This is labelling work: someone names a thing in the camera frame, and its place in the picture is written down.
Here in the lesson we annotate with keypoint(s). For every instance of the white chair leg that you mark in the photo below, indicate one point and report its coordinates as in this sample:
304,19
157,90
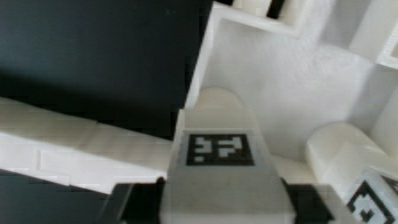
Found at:
361,180
224,188

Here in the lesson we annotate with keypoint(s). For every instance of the white chair seat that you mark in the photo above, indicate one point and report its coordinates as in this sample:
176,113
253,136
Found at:
285,85

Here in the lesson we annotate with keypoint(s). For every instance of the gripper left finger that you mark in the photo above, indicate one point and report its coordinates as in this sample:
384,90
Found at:
132,204

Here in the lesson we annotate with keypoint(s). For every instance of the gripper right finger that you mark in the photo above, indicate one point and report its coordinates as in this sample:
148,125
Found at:
311,211

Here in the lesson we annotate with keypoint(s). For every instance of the white U-shaped fence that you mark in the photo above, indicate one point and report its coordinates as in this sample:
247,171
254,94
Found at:
75,151

